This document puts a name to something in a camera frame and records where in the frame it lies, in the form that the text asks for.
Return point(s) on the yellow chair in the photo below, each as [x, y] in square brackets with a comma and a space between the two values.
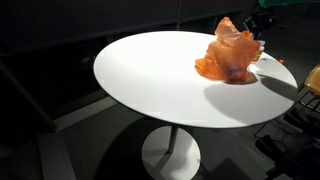
[314, 80]

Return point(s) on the green object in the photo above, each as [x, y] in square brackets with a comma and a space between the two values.
[286, 2]

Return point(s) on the white table pedestal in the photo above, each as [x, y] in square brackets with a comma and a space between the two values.
[171, 153]

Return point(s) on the orange plastic bag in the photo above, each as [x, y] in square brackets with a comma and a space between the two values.
[230, 53]

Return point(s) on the small orange object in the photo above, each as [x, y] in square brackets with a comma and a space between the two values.
[281, 61]

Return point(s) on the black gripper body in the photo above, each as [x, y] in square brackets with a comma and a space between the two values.
[262, 22]

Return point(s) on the orange and white bottle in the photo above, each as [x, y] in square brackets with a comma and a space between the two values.
[260, 50]

